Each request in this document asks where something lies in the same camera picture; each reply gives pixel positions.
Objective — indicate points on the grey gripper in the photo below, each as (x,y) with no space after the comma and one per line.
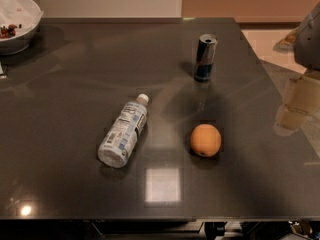
(308,45)

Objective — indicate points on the blue label plastic bottle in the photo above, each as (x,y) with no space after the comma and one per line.
(118,145)

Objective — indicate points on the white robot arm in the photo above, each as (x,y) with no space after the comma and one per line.
(306,47)

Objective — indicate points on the redbull can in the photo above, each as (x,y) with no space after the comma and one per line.
(206,50)

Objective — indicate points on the orange fruit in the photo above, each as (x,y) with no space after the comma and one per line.
(205,140)

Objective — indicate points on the white bowl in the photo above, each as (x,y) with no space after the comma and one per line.
(26,16)

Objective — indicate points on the red snack items in bowl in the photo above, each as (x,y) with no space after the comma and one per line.
(9,31)

